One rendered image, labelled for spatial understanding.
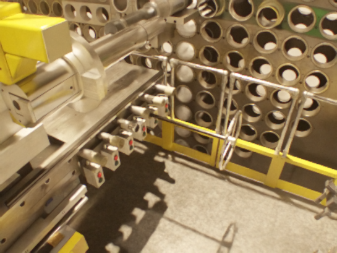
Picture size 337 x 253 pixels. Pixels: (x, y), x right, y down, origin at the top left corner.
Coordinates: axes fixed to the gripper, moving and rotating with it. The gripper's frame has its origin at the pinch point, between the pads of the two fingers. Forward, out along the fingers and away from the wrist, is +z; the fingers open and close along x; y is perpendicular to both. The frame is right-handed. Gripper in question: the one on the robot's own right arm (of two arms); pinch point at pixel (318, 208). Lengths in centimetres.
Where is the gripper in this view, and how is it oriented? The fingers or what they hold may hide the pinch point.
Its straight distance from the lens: 169.7
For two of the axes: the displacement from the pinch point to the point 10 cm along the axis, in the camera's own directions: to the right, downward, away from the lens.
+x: 4.2, -4.5, 7.9
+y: 8.1, 5.8, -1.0
